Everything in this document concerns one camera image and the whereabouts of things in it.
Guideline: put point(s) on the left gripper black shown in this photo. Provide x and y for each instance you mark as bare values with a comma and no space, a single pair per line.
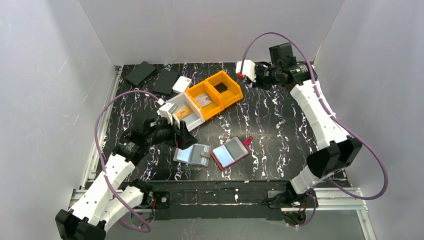
178,133

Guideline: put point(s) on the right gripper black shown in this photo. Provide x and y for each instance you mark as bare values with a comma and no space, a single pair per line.
260,74

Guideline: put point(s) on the grey card holder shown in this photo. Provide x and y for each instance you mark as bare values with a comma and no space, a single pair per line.
196,155

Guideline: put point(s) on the red leather card holder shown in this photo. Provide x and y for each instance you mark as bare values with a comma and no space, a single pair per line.
222,157

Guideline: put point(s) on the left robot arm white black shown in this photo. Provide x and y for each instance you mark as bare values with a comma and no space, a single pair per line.
101,206

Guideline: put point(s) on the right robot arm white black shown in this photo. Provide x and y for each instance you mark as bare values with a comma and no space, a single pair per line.
336,148

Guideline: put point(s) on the orange card in bin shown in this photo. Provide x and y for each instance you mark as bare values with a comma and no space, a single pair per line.
182,112

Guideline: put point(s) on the id card in bin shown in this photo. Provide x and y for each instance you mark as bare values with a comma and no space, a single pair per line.
203,100

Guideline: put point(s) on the black card in bin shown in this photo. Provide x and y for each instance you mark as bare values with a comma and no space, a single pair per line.
221,87

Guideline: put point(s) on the white plastic bin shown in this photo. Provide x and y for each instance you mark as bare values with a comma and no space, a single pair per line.
195,119

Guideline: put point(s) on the orange bin middle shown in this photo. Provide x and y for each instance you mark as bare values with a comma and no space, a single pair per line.
215,107

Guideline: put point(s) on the orange bin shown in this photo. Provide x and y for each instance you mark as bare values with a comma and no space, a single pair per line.
228,89
215,107

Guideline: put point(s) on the orange bin right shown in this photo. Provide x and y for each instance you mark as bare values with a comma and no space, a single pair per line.
228,89

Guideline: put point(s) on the white small box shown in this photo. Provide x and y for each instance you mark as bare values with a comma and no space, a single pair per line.
182,84

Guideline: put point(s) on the black flat box right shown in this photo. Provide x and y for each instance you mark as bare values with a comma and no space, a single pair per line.
165,82

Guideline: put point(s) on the black flat box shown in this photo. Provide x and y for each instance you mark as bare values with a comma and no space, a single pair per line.
140,73
165,82

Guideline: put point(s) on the black flat box left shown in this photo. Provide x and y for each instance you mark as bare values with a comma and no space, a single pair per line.
140,73

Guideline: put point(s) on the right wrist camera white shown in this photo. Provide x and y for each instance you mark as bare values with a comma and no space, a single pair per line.
246,69

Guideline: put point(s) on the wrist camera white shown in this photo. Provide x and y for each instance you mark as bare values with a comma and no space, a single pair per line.
166,110
246,69

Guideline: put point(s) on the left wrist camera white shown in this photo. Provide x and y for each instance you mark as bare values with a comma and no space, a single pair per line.
166,110

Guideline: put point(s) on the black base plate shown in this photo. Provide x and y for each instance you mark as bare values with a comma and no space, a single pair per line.
235,199

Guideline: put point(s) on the aluminium rail frame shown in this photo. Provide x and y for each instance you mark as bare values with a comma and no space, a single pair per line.
102,158

